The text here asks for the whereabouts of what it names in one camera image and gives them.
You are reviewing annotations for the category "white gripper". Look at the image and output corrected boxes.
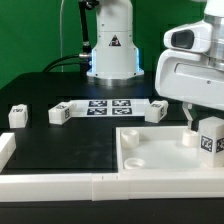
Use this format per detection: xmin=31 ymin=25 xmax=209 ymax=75
xmin=155 ymin=49 xmax=224 ymax=130

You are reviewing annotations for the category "white square tabletop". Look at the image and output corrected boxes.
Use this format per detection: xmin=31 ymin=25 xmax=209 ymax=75
xmin=116 ymin=126 xmax=224 ymax=172

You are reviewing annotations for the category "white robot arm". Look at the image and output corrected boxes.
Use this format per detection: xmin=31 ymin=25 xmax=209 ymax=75
xmin=87 ymin=0 xmax=224 ymax=111

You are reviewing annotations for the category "white marker base sheet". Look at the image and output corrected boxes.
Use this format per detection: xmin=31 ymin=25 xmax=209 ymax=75
xmin=72 ymin=99 xmax=150 ymax=117

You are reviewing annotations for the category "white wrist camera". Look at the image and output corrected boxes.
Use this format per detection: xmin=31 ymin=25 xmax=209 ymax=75
xmin=164 ymin=21 xmax=213 ymax=53

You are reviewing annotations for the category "white front fence wall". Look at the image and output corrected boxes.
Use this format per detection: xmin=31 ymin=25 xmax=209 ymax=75
xmin=0 ymin=172 xmax=224 ymax=202

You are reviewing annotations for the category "white fence wall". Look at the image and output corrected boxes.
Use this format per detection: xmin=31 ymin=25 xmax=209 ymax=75
xmin=0 ymin=172 xmax=224 ymax=202
xmin=0 ymin=133 xmax=16 ymax=173

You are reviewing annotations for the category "black cable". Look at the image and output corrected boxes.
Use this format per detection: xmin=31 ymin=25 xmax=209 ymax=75
xmin=42 ymin=53 xmax=92 ymax=73

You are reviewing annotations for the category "grey hose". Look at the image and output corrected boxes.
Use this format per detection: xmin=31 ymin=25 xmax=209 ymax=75
xmin=59 ymin=0 xmax=66 ymax=73

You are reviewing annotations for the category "white left fence wall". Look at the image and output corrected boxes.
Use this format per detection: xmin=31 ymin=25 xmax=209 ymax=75
xmin=0 ymin=133 xmax=16 ymax=173

